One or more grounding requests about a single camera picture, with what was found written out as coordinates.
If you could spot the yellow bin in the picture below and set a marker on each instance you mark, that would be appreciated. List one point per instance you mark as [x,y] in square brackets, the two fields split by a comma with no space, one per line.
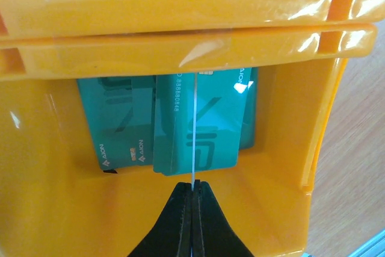
[56,201]
[27,19]

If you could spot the yellow bin near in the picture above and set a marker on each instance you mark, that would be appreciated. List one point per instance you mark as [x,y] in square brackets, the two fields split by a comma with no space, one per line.
[56,201]

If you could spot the teal green card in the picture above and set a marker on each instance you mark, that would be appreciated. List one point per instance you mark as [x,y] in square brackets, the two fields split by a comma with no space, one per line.
[194,118]

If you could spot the teal card stack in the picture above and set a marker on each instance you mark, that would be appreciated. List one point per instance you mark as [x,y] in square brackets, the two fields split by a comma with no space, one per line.
[147,120]

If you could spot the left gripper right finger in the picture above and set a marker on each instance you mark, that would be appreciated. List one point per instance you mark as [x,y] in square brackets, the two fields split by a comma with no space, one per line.
[211,234]

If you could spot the yellow bin middle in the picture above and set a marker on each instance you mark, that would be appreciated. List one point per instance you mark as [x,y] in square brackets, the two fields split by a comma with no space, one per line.
[27,19]

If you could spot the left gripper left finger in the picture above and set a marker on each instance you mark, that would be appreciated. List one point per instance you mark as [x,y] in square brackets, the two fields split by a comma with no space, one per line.
[171,234]

